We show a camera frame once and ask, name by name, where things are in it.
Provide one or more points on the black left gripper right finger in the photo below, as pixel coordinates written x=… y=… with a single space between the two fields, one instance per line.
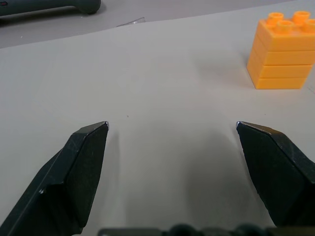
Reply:
x=280 y=172

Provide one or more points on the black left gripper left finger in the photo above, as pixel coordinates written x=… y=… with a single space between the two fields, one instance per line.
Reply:
x=61 y=179

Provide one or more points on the orange toy brick stack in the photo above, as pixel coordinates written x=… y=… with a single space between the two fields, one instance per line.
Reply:
x=280 y=56

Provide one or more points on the clear plastic piece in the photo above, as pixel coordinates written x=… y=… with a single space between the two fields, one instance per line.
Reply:
x=131 y=21

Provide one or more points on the dark green cylindrical bar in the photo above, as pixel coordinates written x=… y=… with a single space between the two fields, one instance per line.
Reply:
x=46 y=6

